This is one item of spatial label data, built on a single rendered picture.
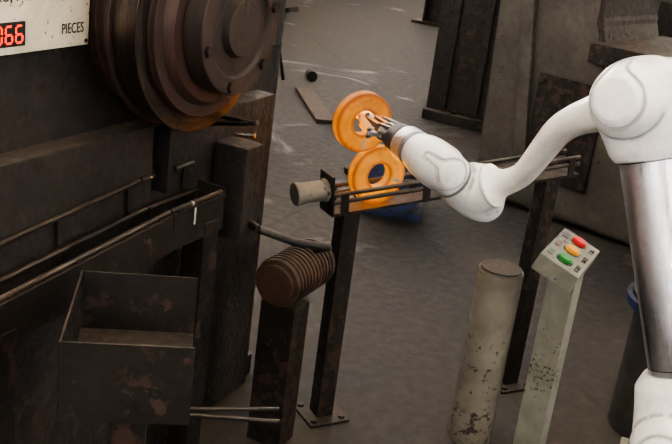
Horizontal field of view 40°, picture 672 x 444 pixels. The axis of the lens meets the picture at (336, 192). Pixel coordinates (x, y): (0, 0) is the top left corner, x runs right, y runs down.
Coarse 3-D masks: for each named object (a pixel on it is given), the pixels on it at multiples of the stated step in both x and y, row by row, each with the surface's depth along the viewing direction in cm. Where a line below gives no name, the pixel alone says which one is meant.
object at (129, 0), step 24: (120, 0) 176; (144, 0) 174; (120, 24) 176; (144, 24) 176; (120, 48) 178; (144, 48) 178; (120, 72) 182; (144, 72) 179; (144, 96) 182; (168, 120) 190; (192, 120) 198; (216, 120) 206
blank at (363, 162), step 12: (360, 156) 239; (372, 156) 240; (384, 156) 242; (360, 168) 239; (396, 168) 245; (348, 180) 242; (360, 180) 241; (384, 180) 246; (396, 180) 246; (372, 192) 244; (384, 192) 245
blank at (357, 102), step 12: (348, 96) 233; (360, 96) 232; (372, 96) 233; (336, 108) 234; (348, 108) 232; (360, 108) 233; (372, 108) 235; (384, 108) 236; (336, 120) 233; (348, 120) 233; (336, 132) 234; (348, 132) 234; (360, 132) 239; (348, 144) 236; (360, 144) 237; (372, 144) 239
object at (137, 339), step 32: (96, 288) 166; (128, 288) 167; (160, 288) 168; (192, 288) 168; (96, 320) 168; (128, 320) 169; (160, 320) 170; (192, 320) 170; (64, 352) 141; (96, 352) 142; (128, 352) 142; (160, 352) 143; (192, 352) 144; (64, 384) 143; (96, 384) 143; (128, 384) 144; (160, 384) 145; (64, 416) 145; (96, 416) 145; (128, 416) 146; (160, 416) 147
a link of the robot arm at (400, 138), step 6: (408, 126) 217; (396, 132) 217; (402, 132) 215; (408, 132) 214; (414, 132) 214; (420, 132) 214; (396, 138) 216; (402, 138) 214; (408, 138) 213; (396, 144) 215; (402, 144) 213; (396, 150) 215; (396, 156) 216; (402, 162) 215
